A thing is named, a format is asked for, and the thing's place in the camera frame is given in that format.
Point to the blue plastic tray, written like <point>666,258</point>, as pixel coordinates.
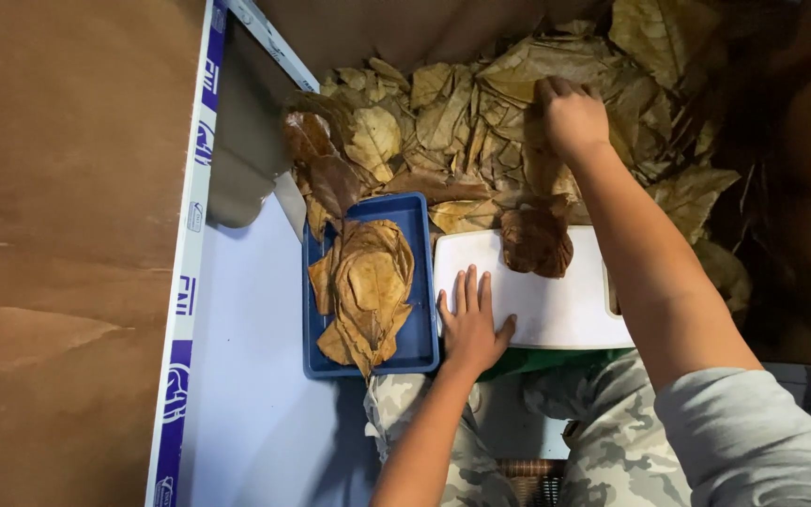
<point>416,331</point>

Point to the white plastic cutting board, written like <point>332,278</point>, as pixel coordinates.
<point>553,313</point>

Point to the person's right hand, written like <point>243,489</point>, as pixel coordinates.
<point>574,120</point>

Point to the person's right fingers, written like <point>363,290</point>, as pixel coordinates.
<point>566,87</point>

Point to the brown paper sheet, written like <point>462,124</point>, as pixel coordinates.
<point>60,246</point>

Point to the green cloth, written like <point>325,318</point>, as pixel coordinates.
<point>539,360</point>

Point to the dark brown dry leaf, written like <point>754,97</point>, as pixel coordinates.
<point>538,243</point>

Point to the white panel with purple print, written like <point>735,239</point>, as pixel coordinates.
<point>250,366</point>

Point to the grey sleeve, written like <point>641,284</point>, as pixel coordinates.
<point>757,443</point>

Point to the camouflage trousers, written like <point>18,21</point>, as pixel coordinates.
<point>617,436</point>

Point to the grey curled plastic sheet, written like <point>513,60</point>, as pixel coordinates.
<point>247,141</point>

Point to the heap of loose dry leaves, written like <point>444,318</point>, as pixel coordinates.
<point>462,120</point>

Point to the woven wicker stool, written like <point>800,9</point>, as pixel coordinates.
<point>532,482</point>

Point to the stack of flattened dry leaves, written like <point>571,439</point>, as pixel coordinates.
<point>367,289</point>

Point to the person's left hand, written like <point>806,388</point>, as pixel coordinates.
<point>471,334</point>

